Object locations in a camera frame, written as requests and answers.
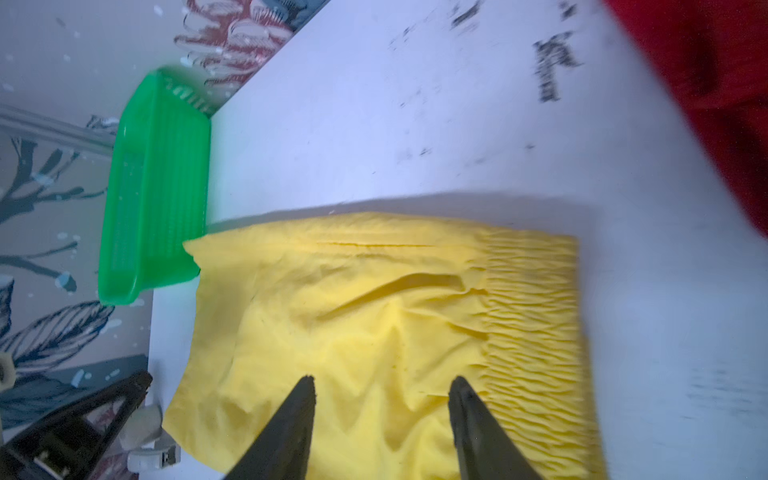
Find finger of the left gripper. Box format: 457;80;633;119
1;371;153;479

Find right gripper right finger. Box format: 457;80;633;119
448;376;542;480

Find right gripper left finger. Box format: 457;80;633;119
225;375;316;480

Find yellow shorts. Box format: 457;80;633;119
163;213;607;479

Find red shorts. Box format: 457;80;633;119
608;1;767;234

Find small white flat block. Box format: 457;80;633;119
127;444;181;474

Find black-capped white bottle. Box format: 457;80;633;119
117;404;163;451

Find green plastic basket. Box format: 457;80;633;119
98;70;211;306

